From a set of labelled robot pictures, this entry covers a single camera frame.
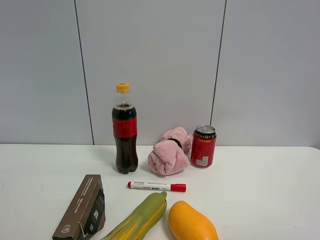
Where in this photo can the brown cardboard box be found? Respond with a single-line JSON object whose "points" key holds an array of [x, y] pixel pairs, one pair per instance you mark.
{"points": [[85, 215]]}

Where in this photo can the cola bottle yellow cap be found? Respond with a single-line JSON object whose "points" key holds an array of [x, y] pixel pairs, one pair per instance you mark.
{"points": [[125, 131]]}

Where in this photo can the pink rolled towel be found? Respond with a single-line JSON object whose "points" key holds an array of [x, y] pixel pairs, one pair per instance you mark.
{"points": [[170, 155]]}

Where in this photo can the red soda can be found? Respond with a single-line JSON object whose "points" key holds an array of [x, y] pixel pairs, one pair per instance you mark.
{"points": [[203, 146]]}

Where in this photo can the red white marker pen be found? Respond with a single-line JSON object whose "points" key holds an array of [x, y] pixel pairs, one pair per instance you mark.
{"points": [[157, 186]]}

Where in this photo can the toy corn cob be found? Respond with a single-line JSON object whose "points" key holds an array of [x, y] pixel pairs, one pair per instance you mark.
{"points": [[142, 219]]}

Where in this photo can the orange mango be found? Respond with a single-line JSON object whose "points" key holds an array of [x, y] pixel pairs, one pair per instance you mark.
{"points": [[186, 223]]}

